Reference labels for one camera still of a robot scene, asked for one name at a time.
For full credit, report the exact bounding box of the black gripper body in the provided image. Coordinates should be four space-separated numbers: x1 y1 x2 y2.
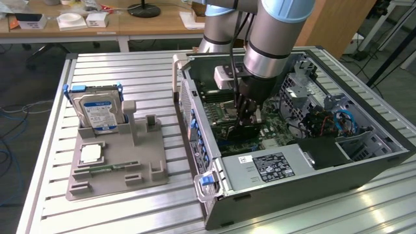
236 75 277 105

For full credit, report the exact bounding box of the green graphics card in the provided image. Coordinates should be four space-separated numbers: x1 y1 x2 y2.
224 106 263 142

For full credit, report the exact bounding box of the CPU socket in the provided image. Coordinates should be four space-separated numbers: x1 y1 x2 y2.
220 100 239 120

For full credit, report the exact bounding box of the green motherboard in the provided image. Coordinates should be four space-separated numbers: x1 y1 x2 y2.
195 82 305 158

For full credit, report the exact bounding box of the grey metal disk bay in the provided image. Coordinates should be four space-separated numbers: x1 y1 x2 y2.
279 59 325 120
336 131 391 163

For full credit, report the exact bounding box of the silver chipset heatsink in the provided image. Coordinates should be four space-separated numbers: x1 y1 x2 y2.
260 139 280 149

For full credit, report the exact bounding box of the grey card retention latch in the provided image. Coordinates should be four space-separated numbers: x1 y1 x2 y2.
171 53 188 104

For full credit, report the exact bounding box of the grey power supply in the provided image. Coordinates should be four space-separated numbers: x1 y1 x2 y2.
220 143 319 192

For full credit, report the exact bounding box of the black plastic air shroud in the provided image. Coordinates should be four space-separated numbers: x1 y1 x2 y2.
297 136 353 171

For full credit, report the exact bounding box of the flat white box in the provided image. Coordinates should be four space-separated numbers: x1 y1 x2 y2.
180 12 207 30

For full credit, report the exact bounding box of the white floor box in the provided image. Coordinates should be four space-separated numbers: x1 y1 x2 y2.
343 33 364 56

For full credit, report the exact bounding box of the black open PC case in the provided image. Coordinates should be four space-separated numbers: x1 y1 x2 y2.
171 47 416 231

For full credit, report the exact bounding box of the wooden cabinet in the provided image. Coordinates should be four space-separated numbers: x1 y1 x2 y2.
293 0 380 59

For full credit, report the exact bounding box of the cardboard box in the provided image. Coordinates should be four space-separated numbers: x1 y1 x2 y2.
191 0 208 17

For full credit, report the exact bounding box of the grey parts rack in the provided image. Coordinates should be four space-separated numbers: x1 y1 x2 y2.
64 99 171 203

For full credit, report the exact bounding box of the hard disk with blue carrier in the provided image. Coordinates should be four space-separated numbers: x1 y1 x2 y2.
60 82 128 135

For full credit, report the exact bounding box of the black tripod pole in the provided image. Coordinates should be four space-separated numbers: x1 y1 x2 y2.
365 0 416 88

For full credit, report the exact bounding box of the black lamp base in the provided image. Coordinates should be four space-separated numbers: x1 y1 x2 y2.
127 0 161 18

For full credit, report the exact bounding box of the green RAM stick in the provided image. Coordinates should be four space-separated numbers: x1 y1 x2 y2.
88 164 131 174

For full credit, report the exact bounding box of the silver CPU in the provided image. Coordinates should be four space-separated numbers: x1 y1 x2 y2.
79 145 104 164

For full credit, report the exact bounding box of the small white box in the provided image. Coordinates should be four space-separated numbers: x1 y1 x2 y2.
85 12 109 28

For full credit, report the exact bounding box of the white box with round recess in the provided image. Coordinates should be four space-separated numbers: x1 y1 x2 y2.
56 13 88 31

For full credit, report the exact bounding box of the black chair base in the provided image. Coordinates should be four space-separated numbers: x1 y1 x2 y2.
24 43 71 71

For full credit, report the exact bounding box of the wooden desk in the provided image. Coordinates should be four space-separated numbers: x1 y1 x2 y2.
0 0 297 53

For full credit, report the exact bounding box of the white box with black lid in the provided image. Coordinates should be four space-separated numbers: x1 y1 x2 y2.
16 13 48 30

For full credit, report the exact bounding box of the clear plastic bag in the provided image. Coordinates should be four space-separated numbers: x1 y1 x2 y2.
0 0 29 19

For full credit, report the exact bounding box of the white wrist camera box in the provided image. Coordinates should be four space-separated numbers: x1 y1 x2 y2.
213 63 249 90

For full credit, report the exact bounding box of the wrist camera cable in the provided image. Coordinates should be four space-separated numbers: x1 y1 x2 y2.
228 12 256 100

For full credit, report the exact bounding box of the black internal wire bundle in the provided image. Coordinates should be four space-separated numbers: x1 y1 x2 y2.
285 107 337 138

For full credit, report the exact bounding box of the blue wire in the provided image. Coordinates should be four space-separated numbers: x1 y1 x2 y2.
333 109 360 136

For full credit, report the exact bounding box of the blue floor cable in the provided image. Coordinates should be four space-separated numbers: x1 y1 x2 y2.
0 107 29 208

